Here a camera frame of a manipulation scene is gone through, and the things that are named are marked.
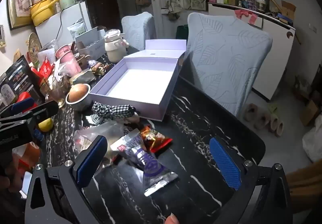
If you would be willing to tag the purple snack packet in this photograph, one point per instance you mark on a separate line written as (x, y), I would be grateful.
(148, 161)

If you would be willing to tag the white cabinet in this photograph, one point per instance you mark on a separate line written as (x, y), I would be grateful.
(274, 50)

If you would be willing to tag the flat cardboard box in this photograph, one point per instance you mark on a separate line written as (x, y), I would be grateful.
(310, 110)

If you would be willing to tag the cream thermos bottle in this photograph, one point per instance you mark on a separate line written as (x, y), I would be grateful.
(114, 49)

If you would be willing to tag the fuzzy beige slipper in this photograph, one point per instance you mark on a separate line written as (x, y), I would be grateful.
(250, 112)
(262, 120)

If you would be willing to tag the person's right hand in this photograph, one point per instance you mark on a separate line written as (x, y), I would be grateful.
(172, 219)

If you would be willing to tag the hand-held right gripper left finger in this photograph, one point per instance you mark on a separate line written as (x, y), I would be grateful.
(90, 161)

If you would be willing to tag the red plastic object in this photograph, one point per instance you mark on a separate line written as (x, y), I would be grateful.
(24, 95)

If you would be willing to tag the red snack packet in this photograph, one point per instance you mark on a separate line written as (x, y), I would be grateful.
(45, 70)

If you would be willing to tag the wall intercom panel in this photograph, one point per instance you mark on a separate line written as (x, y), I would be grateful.
(2, 35)

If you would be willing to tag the open cardboard box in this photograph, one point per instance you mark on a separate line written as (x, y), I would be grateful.
(288, 9)

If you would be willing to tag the white refrigerator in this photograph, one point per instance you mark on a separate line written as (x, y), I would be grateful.
(70, 17)

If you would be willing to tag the brown ceramic mug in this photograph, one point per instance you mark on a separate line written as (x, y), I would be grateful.
(83, 59)

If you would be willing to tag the cream slipper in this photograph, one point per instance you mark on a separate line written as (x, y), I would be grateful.
(273, 123)
(278, 129)

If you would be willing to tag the silver cookie packet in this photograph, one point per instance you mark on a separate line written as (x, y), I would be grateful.
(84, 76)

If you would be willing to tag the brown gold candy wrapper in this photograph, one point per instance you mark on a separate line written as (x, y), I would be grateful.
(100, 66)

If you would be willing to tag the yellow lemon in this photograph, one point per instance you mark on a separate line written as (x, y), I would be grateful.
(46, 124)

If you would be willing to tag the black printed carton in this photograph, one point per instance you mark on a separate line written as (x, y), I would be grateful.
(17, 78)

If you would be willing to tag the pink cloth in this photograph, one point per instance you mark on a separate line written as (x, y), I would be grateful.
(247, 16)

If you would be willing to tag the large white plastic bag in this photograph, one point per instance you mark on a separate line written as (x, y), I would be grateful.
(313, 143)

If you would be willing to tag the chair with blue leaf cover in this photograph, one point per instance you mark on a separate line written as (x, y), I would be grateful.
(224, 63)
(137, 27)

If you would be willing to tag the green white pouch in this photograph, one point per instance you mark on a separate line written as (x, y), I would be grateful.
(76, 29)

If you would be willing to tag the gold framed picture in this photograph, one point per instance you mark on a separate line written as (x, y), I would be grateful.
(18, 2)

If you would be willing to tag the woven decorative plate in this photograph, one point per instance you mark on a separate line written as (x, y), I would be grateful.
(34, 46)

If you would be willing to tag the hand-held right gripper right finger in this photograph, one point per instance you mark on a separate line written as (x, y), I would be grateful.
(226, 163)

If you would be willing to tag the white carton of bottles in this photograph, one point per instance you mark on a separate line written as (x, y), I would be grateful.
(93, 42)

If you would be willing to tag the dark brown door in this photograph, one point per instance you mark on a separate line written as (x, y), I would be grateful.
(102, 5)

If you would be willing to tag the dark pink paper cup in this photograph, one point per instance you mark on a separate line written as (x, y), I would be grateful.
(62, 51)

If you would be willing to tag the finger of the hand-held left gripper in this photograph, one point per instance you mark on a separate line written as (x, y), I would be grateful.
(24, 103)
(45, 110)

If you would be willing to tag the clear glass mug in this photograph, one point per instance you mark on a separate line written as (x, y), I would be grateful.
(54, 90)

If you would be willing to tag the clear bag of pastries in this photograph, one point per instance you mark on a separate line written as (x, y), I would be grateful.
(100, 131)

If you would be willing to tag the green bag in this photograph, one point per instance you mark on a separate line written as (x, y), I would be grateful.
(181, 31)

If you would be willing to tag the yellow pot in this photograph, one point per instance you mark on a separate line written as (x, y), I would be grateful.
(41, 11)

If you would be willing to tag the lilac gift box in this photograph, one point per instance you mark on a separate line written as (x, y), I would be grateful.
(140, 80)

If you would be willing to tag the red gold candy packet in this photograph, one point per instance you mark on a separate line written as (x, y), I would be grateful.
(156, 139)

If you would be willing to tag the brown egg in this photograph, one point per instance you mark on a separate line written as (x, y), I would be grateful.
(78, 93)

